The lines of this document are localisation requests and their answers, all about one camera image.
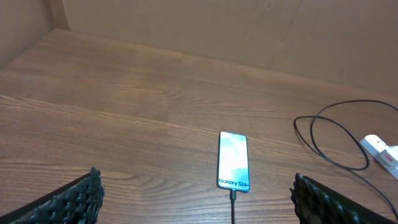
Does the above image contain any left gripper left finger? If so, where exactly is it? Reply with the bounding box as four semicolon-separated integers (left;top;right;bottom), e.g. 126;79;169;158
1;167;104;224

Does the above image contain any black USB charging cable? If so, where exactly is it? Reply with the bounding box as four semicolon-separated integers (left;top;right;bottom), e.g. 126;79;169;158
229;99;398;224

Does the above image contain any white power strip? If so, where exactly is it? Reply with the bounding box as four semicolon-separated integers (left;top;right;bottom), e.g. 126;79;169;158
360;134;397;179

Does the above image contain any Samsung Galaxy smartphone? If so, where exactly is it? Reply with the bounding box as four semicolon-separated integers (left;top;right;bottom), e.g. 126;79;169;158
217;131;251;192

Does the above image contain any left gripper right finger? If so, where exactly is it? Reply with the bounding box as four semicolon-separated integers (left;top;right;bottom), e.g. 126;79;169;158
290;173;396;224

